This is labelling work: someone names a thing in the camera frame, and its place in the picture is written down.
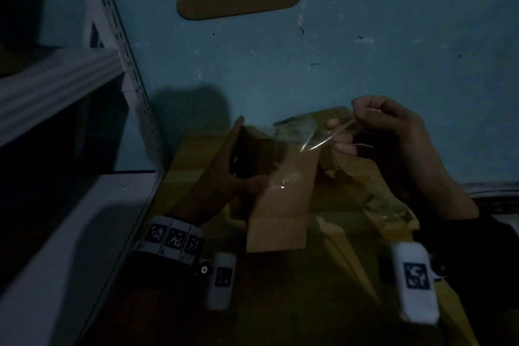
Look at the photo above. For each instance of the person's right hand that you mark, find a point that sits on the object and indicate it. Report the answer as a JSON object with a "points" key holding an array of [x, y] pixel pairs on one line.
{"points": [[409, 147]]}

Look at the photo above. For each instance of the person's left hand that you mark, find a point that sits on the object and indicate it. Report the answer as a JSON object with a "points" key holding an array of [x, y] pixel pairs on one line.
{"points": [[219, 183]]}

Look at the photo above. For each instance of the person's left forearm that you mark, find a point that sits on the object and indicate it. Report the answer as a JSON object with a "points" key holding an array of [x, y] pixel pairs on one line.
{"points": [[134, 317]]}

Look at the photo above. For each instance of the person's right forearm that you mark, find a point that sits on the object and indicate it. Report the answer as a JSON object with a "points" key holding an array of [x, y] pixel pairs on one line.
{"points": [[498, 325]]}

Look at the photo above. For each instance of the black left wristband with markers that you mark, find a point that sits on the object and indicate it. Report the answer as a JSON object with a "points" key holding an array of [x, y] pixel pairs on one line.
{"points": [[166, 248]]}

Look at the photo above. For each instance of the black wristband with markers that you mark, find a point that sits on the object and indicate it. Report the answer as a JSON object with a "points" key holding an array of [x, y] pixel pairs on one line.
{"points": [[478, 256], [166, 248]]}

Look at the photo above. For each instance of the black patterned strip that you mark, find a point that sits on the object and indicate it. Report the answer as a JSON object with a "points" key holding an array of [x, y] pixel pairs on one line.
{"points": [[498, 197]]}

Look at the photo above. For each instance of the black right wristband with markers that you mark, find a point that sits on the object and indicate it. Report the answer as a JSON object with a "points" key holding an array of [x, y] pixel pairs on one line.
{"points": [[478, 256]]}

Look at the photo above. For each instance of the white metal shelf rack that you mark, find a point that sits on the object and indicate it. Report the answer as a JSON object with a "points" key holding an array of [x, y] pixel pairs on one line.
{"points": [[61, 86]]}

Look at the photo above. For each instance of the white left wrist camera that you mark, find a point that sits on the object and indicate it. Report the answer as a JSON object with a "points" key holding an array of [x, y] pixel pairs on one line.
{"points": [[222, 281]]}

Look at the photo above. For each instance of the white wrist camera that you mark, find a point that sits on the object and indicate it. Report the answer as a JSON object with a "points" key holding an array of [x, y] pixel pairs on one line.
{"points": [[413, 281], [222, 281]]}

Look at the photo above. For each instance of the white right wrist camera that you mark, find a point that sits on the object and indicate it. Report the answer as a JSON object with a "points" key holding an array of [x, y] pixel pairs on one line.
{"points": [[413, 281]]}

